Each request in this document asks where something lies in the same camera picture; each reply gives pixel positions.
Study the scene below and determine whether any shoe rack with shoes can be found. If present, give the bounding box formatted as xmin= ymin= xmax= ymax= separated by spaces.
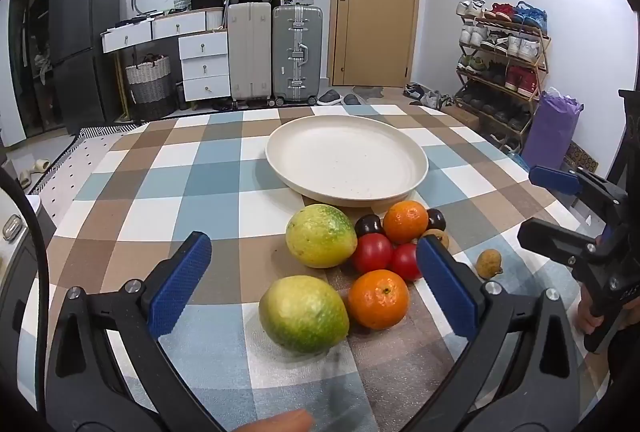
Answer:
xmin=456 ymin=0 xmax=550 ymax=145

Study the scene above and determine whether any grey suitcase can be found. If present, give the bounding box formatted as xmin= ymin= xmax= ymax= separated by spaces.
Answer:
xmin=271 ymin=5 xmax=323 ymax=106

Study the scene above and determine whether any pair of beige slippers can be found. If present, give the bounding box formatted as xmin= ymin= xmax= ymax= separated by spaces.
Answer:
xmin=20 ymin=158 xmax=51 ymax=185

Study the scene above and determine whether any white ribbed bin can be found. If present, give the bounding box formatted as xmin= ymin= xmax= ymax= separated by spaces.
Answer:
xmin=206 ymin=7 xmax=228 ymax=33

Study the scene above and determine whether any white drawer desk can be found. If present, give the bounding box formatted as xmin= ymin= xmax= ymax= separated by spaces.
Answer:
xmin=101 ymin=10 xmax=231 ymax=102

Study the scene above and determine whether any cream round plate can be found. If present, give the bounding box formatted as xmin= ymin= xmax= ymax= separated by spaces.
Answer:
xmin=265 ymin=115 xmax=430 ymax=207

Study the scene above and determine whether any person's right hand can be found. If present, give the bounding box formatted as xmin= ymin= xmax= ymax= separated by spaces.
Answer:
xmin=574 ymin=285 xmax=608 ymax=334

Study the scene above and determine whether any orange tangerine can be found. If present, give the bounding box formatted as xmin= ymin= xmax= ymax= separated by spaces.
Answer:
xmin=348 ymin=269 xmax=410 ymax=330
xmin=383 ymin=201 xmax=430 ymax=245

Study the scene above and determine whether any person's left hand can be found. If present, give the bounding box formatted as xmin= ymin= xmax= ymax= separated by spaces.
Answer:
xmin=235 ymin=409 xmax=316 ymax=432

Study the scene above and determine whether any glass door wardrobe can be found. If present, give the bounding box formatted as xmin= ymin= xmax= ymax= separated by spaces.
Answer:
xmin=7 ymin=0 xmax=96 ymax=148

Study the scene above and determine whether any yellow green citrus fruit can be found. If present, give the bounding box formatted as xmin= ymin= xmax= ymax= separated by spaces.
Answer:
xmin=285 ymin=205 xmax=359 ymax=269
xmin=258 ymin=275 xmax=350 ymax=354

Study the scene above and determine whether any wooden shoe rack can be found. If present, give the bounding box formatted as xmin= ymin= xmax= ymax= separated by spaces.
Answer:
xmin=455 ymin=0 xmax=551 ymax=148

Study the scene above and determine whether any black white patterned rug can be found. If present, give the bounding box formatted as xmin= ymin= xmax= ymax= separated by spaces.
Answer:
xmin=30 ymin=125 xmax=146 ymax=198

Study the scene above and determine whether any wooden door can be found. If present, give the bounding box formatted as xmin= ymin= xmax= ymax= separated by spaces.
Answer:
xmin=332 ymin=0 xmax=421 ymax=88

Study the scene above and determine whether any red tomato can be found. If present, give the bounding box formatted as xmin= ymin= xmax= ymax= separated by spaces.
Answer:
xmin=390 ymin=243 xmax=423 ymax=282
xmin=350 ymin=233 xmax=394 ymax=274

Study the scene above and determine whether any grey white sneaker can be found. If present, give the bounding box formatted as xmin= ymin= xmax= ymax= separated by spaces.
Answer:
xmin=420 ymin=91 xmax=451 ymax=109

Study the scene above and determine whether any woven laundry basket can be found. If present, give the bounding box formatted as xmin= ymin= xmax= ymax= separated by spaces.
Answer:
xmin=125 ymin=55 xmax=173 ymax=120

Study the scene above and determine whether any purple bag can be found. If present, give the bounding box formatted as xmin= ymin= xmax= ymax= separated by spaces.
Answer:
xmin=521 ymin=88 xmax=583 ymax=170

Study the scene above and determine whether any brown doormat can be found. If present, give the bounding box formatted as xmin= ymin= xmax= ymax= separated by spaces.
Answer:
xmin=567 ymin=142 xmax=598 ymax=170

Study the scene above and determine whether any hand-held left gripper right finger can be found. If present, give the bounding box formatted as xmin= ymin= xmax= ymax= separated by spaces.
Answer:
xmin=405 ymin=236 xmax=583 ymax=432

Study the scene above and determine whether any brown longan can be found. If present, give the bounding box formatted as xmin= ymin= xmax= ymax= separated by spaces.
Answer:
xmin=475 ymin=249 xmax=502 ymax=279
xmin=420 ymin=229 xmax=451 ymax=255

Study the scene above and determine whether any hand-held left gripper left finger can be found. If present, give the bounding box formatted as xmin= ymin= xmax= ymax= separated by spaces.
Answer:
xmin=45 ymin=231 xmax=226 ymax=432

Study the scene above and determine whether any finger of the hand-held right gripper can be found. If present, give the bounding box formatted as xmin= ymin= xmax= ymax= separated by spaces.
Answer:
xmin=517 ymin=218 xmax=601 ymax=269
xmin=529 ymin=165 xmax=630 ymax=213

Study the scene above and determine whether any beige suitcase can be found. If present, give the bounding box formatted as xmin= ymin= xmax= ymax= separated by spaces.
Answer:
xmin=227 ymin=2 xmax=272 ymax=102

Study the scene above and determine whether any dark grey fridge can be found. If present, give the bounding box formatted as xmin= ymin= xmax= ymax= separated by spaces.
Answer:
xmin=48 ymin=0 xmax=123 ymax=125

